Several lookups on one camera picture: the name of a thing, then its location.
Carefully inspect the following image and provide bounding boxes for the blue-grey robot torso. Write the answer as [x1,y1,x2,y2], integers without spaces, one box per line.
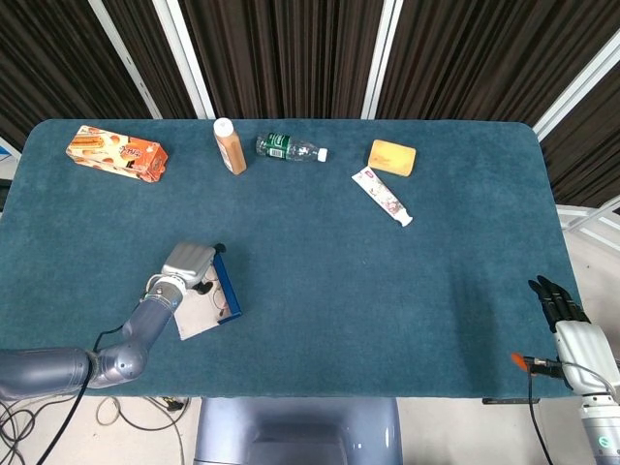
[193,396,404,465]

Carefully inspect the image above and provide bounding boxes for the brown juice bottle white cap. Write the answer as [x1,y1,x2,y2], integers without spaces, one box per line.
[213,116,248,176]

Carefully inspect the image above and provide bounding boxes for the grey floor cable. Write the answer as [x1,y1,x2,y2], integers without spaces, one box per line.
[95,395,191,465]

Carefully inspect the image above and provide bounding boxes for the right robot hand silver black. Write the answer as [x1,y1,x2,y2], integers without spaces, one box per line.
[510,274,620,395]

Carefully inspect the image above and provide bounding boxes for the white slanted frame post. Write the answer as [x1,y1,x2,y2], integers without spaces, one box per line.
[532,28,620,142]

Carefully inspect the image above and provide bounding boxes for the white low frame bars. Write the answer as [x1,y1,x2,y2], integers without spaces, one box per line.
[554,201,620,254]

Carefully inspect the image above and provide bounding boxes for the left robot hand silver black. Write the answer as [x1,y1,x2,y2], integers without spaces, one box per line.
[160,241,228,296]

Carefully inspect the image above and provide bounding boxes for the white blue board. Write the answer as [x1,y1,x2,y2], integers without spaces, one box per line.
[0,137,23,181]

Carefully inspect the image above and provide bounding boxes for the wide white frame post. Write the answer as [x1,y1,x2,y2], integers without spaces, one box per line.
[152,0,216,120]

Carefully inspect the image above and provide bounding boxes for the clear water bottle green label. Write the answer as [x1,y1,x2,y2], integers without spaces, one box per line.
[255,132,329,164]

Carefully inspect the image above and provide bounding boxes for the thin-framed eyeglasses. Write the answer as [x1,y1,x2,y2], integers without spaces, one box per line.
[201,274,230,320]

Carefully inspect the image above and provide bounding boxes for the blue pencil case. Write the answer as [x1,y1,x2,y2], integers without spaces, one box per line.
[172,251,243,342]

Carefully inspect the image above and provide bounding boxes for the black right hand cable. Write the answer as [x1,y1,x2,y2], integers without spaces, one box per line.
[526,373,556,465]

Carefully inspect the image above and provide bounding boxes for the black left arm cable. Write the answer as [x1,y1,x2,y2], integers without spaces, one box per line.
[36,326,128,465]

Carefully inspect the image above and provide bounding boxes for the yellow sponge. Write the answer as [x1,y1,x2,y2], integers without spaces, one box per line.
[367,139,418,177]

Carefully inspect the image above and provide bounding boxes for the dark brown pleated curtain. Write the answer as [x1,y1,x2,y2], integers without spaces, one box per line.
[0,0,620,210]

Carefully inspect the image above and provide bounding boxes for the white toothpaste tube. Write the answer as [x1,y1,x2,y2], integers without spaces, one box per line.
[351,166,415,229]

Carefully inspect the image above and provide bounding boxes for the black floor cables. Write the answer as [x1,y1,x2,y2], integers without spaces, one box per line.
[0,397,54,465]

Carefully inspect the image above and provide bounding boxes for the teal table cloth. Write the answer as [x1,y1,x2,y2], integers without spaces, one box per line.
[0,118,583,401]

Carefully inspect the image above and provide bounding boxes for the orange biscuit box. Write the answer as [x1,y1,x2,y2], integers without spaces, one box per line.
[65,125,170,183]

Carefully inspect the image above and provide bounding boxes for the thin white frame post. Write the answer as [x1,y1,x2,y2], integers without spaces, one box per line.
[88,0,163,120]

